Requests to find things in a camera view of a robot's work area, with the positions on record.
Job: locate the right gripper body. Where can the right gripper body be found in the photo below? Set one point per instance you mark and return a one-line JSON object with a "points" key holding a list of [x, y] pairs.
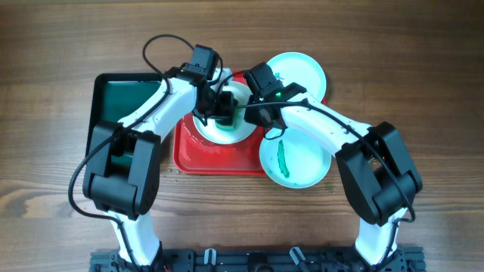
{"points": [[252, 116]]}

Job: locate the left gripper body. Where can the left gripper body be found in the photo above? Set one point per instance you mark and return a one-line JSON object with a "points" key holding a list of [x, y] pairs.
{"points": [[215, 106]]}

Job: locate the green sponge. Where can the green sponge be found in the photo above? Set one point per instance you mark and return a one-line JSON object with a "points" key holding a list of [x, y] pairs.
{"points": [[227, 125]]}

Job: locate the white plate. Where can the white plate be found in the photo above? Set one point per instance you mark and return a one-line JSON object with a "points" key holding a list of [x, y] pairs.
{"points": [[240, 129]]}

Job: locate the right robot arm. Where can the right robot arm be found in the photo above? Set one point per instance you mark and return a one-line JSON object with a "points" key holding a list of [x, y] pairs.
{"points": [[379, 177]]}

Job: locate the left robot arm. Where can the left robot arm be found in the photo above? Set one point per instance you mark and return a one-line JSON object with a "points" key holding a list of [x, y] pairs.
{"points": [[122, 165]]}

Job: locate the red plastic tray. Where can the red plastic tray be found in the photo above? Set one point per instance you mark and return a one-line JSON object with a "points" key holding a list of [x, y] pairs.
{"points": [[195, 155]]}

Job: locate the black tray with green water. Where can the black tray with green water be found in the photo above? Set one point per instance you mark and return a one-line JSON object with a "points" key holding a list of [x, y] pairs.
{"points": [[117, 95]]}

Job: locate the light blue lower plate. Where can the light blue lower plate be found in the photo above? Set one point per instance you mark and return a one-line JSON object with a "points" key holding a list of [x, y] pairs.
{"points": [[293, 159]]}

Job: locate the light blue plate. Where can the light blue plate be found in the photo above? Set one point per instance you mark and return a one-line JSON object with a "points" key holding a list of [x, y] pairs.
{"points": [[302, 69], [293, 159]]}

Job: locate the light blue upper plate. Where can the light blue upper plate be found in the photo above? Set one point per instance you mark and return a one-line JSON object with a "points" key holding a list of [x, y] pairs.
{"points": [[302, 69]]}

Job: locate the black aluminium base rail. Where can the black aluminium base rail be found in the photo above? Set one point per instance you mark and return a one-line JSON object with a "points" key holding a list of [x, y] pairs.
{"points": [[326, 259]]}

